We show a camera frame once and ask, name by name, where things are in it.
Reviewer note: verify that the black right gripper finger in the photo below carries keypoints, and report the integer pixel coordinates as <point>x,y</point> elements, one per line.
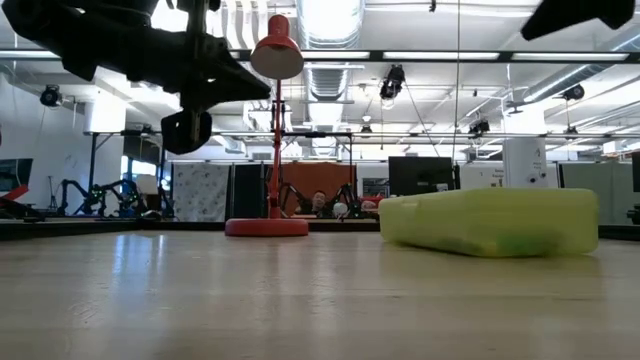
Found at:
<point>555,20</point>

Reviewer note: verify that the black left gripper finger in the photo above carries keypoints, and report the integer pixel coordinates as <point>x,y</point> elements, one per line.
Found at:
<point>240,87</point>

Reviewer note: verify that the translucent yellow-green supply box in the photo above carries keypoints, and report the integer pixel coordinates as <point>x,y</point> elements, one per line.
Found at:
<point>490,222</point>

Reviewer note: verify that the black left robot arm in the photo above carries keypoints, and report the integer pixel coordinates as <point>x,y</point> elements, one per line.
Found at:
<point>60,30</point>

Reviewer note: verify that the red desk lamp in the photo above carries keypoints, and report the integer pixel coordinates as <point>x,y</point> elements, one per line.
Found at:
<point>276,150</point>

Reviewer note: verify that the white patterned panel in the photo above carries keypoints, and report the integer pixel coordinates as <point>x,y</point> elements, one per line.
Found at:
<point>200,192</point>

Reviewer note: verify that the orange partition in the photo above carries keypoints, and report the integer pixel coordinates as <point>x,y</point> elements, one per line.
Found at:
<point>320,175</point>

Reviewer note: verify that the person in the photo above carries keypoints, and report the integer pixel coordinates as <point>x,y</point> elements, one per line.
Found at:
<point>318,200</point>

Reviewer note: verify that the black overhead beam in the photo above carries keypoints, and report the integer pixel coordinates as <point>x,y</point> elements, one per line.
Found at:
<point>376,55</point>

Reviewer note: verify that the black background robot arms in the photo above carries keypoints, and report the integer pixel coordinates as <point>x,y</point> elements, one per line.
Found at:
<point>100,192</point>

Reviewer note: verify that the white round column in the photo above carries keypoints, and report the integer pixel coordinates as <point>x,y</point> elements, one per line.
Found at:
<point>525,165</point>

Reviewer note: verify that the green partition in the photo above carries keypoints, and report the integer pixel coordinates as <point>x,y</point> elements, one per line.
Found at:
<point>615,195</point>

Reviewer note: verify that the black monitor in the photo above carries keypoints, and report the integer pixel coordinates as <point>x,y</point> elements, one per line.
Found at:
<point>420,175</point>

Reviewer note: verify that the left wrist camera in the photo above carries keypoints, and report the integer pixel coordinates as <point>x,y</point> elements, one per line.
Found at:
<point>186,132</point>

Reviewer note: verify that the black hanging camera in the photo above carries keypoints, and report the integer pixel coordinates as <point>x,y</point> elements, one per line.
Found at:
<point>573,92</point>
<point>479,127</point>
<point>392,82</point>
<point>51,96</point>

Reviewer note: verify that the silver ceiling duct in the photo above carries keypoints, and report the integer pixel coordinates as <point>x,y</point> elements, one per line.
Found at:
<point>330,30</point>

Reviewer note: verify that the dark wall screen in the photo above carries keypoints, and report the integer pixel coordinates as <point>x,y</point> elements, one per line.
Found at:
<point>15,172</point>

